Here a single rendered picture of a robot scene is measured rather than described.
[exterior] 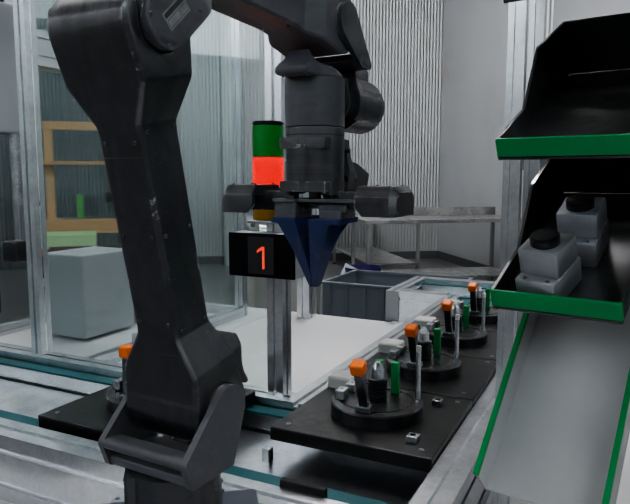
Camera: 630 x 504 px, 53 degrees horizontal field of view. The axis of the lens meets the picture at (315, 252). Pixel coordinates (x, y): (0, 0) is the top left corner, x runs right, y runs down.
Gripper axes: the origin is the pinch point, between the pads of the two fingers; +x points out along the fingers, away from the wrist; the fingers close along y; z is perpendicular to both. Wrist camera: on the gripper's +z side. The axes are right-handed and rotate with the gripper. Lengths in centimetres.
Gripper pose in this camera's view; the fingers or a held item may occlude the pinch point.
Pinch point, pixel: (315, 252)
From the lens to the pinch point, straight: 62.9
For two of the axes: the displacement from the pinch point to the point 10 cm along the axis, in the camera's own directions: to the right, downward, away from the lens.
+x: 0.0, 9.9, 1.2
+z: 4.4, -1.1, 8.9
